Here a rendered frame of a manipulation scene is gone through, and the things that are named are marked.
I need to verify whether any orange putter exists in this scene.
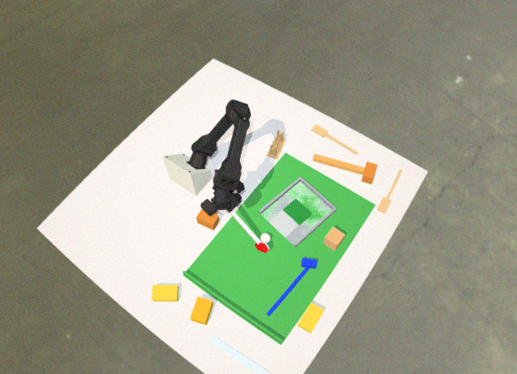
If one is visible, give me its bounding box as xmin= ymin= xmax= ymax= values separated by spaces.
xmin=313 ymin=154 xmax=377 ymax=185
xmin=196 ymin=209 xmax=219 ymax=230

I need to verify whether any green rectangular mat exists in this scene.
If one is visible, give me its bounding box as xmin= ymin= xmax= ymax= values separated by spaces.
xmin=186 ymin=153 xmax=375 ymax=341

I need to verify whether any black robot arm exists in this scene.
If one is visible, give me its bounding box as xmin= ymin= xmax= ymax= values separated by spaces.
xmin=187 ymin=99 xmax=251 ymax=212

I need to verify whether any blue golf putter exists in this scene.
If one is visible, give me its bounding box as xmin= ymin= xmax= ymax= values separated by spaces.
xmin=267 ymin=258 xmax=317 ymax=317

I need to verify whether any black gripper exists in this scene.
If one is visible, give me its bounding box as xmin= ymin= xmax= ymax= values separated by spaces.
xmin=201 ymin=180 xmax=245 ymax=216

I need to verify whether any white golf ball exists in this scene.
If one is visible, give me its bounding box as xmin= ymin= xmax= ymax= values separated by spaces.
xmin=260 ymin=233 xmax=271 ymax=243

